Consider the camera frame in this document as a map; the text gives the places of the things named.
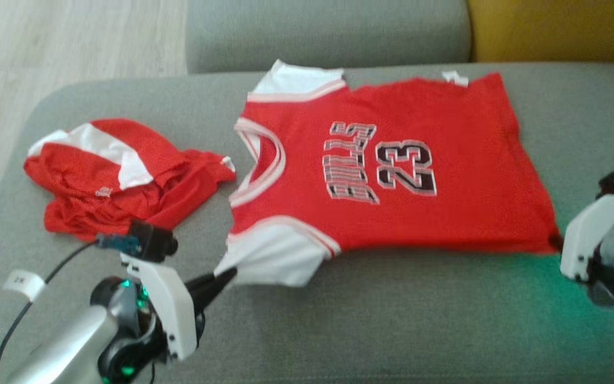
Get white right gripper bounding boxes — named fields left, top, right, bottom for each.
left=560, top=194, right=614, bottom=283

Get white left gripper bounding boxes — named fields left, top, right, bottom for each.
left=119, top=254, right=238, bottom=363

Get red shorts with white stripe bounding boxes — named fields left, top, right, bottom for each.
left=23, top=118, right=237, bottom=242

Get red Bulls 23 jersey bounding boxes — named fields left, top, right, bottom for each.
left=214, top=59, right=562, bottom=289

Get grey sofa ottoman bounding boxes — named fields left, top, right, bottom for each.
left=0, top=62, right=614, bottom=384

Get large yellow sofa back cushion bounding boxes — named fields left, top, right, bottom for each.
left=467, top=0, right=614, bottom=65

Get grey sofa seat cushion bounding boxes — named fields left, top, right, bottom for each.
left=185, top=0, right=472, bottom=75

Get black cable with teal connector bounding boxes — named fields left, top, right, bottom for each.
left=0, top=234, right=142, bottom=384

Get white cable label tag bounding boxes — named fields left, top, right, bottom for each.
left=3, top=269, right=46, bottom=302

